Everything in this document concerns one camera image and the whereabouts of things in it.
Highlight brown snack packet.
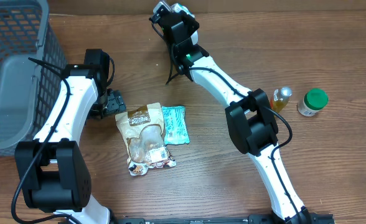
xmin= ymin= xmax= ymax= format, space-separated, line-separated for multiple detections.
xmin=115 ymin=103 xmax=177 ymax=176

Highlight teal tissue pack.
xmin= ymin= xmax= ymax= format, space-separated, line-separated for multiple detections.
xmin=162 ymin=106 xmax=190 ymax=145

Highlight clear yellow liquid bottle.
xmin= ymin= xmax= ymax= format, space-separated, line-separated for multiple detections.
xmin=270 ymin=86 xmax=293 ymax=113

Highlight green lid white jar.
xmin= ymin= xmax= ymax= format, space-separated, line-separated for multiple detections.
xmin=297 ymin=88 xmax=329 ymax=116

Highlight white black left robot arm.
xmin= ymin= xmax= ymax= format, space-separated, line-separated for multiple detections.
xmin=11 ymin=49 xmax=126 ymax=223

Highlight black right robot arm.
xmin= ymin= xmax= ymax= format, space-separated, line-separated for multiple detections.
xmin=150 ymin=4 xmax=312 ymax=223

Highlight white barcode scanner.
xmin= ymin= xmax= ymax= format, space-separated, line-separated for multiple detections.
xmin=171 ymin=3 xmax=199 ymax=45

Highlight grey plastic mesh basket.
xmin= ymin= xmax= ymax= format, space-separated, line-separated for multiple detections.
xmin=0 ymin=0 xmax=67 ymax=156

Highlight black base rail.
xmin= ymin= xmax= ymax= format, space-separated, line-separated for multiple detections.
xmin=114 ymin=213 xmax=335 ymax=224

